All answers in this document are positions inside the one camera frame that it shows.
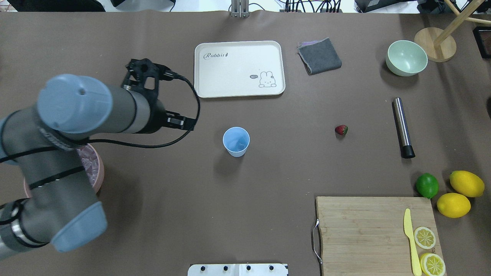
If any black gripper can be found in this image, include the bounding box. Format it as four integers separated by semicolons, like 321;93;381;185
144;99;197;133

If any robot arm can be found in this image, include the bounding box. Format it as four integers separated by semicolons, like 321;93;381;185
1;74;196;259

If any light blue plastic cup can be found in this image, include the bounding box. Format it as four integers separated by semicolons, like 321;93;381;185
222;127;250;158

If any pink bowl of ice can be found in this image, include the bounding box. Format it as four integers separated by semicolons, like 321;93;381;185
23;144;105;198

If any cream rabbit tray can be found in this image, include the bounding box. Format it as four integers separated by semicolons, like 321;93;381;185
194;41;286;99

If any grey folded cloth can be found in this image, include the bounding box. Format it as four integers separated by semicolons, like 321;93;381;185
297;37;342;75

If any red strawberry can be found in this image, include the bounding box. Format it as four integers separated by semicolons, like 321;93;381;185
334;125;349;136

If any wooden cutting board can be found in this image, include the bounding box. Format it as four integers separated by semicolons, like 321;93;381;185
315;196;443;276

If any steel muddler black tip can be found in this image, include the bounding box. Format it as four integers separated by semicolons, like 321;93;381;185
392;97;415;159

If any mint green bowl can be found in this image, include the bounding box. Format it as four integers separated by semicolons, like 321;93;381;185
385;40;428;77

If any yellow plastic knife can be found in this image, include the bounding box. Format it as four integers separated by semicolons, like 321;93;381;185
403;209;422;276

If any green lime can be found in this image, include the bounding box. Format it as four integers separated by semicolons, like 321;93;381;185
415;173;440;199

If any wooden glass stand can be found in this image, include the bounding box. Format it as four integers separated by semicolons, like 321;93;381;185
414;0;490;62

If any yellow lemon near board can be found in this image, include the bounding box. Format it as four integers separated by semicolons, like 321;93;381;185
437;193;471;219

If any lemon half upper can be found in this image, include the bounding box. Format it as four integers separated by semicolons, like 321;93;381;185
420;253;447;276

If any yellow lemon outer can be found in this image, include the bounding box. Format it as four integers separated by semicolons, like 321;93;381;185
449;171;485;197

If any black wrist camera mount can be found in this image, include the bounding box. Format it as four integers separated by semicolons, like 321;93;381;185
120;58;174;105

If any aluminium frame post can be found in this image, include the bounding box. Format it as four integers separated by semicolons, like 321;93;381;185
230;0;250;18

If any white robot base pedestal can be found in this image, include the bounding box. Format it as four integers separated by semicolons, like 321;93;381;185
187;263;289;276

